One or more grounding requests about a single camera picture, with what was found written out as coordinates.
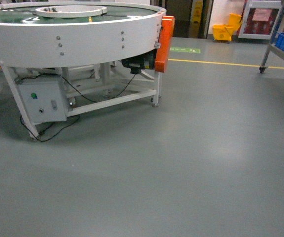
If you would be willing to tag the grey control box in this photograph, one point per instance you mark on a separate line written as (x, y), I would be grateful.
(44, 98)

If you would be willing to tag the steel rolling shelf cart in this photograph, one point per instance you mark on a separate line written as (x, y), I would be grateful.
(271, 46)

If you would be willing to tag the black electric motor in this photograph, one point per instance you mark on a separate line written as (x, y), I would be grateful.
(140, 62)

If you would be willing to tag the orange motor guard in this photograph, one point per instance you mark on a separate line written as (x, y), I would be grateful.
(165, 36)

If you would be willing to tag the white round conveyor table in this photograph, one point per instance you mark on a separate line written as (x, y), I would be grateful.
(83, 43)

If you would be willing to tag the yellow wet floor sign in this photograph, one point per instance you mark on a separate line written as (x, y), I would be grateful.
(195, 18)

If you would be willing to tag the yellow mop bucket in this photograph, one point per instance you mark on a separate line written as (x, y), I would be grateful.
(225, 32)

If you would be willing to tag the red fire cabinet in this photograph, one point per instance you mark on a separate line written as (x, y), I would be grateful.
(258, 19)

